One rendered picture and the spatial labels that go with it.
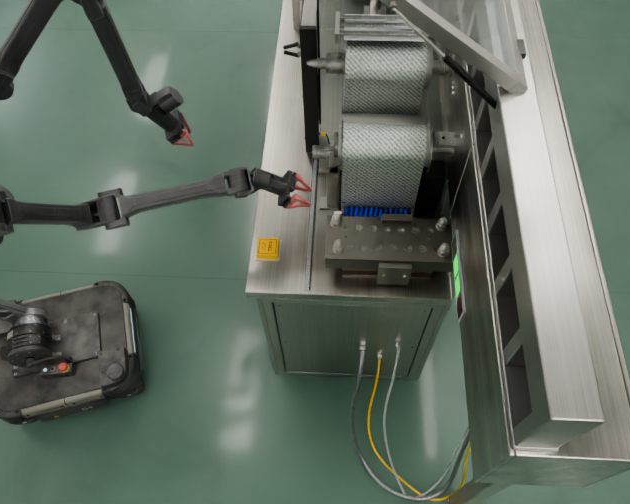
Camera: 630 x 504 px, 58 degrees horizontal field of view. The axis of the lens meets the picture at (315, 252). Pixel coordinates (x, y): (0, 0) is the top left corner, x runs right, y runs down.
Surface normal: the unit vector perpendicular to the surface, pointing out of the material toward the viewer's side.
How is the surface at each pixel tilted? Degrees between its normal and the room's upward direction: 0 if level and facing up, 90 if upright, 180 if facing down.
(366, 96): 92
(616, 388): 0
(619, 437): 0
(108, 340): 0
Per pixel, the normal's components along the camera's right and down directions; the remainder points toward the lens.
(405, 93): -0.05, 0.87
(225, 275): -0.02, -0.51
